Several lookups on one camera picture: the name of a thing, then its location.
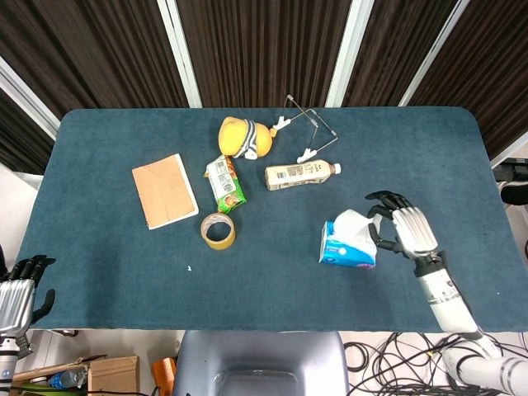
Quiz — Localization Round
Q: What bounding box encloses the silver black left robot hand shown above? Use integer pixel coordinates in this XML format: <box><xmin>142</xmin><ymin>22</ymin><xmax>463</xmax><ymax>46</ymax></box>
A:
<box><xmin>0</xmin><ymin>254</ymin><xmax>57</xmax><ymax>331</ymax></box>

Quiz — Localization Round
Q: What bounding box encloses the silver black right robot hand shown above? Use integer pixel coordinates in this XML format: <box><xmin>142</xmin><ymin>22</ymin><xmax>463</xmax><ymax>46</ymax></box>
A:
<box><xmin>365</xmin><ymin>190</ymin><xmax>439</xmax><ymax>261</ymax></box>

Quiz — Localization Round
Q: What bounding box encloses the white tissue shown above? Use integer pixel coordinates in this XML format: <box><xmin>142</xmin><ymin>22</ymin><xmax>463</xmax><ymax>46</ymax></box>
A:
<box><xmin>332</xmin><ymin>209</ymin><xmax>383</xmax><ymax>249</ymax></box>

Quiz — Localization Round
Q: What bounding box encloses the blue tissue pack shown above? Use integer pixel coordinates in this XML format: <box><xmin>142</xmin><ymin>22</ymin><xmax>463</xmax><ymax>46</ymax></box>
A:
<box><xmin>318</xmin><ymin>220</ymin><xmax>379</xmax><ymax>271</ymax></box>

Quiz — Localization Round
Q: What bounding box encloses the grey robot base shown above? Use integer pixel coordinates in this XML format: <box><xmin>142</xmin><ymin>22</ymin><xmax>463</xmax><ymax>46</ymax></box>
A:
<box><xmin>172</xmin><ymin>329</ymin><xmax>351</xmax><ymax>396</ymax></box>

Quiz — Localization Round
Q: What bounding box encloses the cardboard box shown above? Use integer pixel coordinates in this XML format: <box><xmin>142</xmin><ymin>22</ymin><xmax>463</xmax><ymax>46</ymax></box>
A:
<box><xmin>12</xmin><ymin>354</ymin><xmax>141</xmax><ymax>396</ymax></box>

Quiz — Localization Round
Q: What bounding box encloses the blue plastic water bottle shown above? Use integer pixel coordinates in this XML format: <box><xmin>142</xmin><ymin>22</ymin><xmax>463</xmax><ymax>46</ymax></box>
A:
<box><xmin>48</xmin><ymin>370</ymin><xmax>84</xmax><ymax>389</ymax></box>

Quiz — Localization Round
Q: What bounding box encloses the black shoe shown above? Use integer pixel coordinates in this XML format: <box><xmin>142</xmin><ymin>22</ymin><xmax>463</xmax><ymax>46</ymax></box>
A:
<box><xmin>501</xmin><ymin>181</ymin><xmax>528</xmax><ymax>206</ymax></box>

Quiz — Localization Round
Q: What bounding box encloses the beige milk tea bottle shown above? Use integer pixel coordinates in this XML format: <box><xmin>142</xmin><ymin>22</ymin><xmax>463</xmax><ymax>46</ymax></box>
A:
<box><xmin>264</xmin><ymin>161</ymin><xmax>342</xmax><ymax>191</ymax></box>

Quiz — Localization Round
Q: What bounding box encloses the dark brown curtain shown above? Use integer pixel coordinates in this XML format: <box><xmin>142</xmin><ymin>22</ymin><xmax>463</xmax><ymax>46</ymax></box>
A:
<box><xmin>176</xmin><ymin>0</ymin><xmax>352</xmax><ymax>109</ymax></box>
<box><xmin>342</xmin><ymin>0</ymin><xmax>460</xmax><ymax>108</ymax></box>
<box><xmin>0</xmin><ymin>0</ymin><xmax>190</xmax><ymax>120</ymax></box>
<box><xmin>408</xmin><ymin>0</ymin><xmax>528</xmax><ymax>161</ymax></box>
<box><xmin>0</xmin><ymin>88</ymin><xmax>55</xmax><ymax>177</ymax></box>

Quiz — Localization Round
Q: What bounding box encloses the dark blue table cloth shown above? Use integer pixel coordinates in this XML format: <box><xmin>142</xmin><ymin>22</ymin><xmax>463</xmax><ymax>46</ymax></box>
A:
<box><xmin>0</xmin><ymin>106</ymin><xmax>528</xmax><ymax>333</ymax></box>

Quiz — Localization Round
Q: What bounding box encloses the orange foam roll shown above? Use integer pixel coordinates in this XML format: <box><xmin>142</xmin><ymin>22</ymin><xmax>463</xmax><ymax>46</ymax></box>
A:
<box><xmin>151</xmin><ymin>357</ymin><xmax>177</xmax><ymax>393</ymax></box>

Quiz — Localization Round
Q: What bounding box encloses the brown cover notebook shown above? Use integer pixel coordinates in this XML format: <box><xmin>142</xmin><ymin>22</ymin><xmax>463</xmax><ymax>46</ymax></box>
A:
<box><xmin>131</xmin><ymin>153</ymin><xmax>200</xmax><ymax>231</ymax></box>

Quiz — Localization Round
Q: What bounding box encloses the green snack packet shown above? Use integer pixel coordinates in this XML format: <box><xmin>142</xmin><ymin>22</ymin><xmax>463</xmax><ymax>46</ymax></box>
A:
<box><xmin>202</xmin><ymin>154</ymin><xmax>248</xmax><ymax>215</ymax></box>

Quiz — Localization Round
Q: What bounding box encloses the brown packing tape roll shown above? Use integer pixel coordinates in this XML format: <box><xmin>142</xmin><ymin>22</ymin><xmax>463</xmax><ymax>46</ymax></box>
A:
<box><xmin>200</xmin><ymin>213</ymin><xmax>237</xmax><ymax>251</ymax></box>

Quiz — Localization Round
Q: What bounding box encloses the yellow plush toy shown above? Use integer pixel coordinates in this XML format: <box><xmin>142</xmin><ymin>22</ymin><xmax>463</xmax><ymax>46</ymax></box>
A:
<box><xmin>218</xmin><ymin>116</ymin><xmax>278</xmax><ymax>161</ymax></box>

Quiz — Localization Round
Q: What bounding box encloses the white frame post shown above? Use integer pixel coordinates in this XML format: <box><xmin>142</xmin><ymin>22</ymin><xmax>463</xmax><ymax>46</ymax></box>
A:
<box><xmin>324</xmin><ymin>0</ymin><xmax>375</xmax><ymax>108</ymax></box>
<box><xmin>489</xmin><ymin>131</ymin><xmax>528</xmax><ymax>167</ymax></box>
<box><xmin>0</xmin><ymin>55</ymin><xmax>61</xmax><ymax>141</ymax></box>
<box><xmin>398</xmin><ymin>0</ymin><xmax>472</xmax><ymax>107</ymax></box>
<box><xmin>156</xmin><ymin>0</ymin><xmax>203</xmax><ymax>109</ymax></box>

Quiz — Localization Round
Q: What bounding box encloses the wire hanger with white clips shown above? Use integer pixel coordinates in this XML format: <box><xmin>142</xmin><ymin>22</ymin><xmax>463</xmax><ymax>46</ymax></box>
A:
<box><xmin>273</xmin><ymin>94</ymin><xmax>339</xmax><ymax>163</ymax></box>

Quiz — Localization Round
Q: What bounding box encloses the black cable bundle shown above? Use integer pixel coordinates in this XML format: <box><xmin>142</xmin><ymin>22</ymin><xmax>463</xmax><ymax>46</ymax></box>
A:
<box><xmin>345</xmin><ymin>329</ymin><xmax>528</xmax><ymax>396</ymax></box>

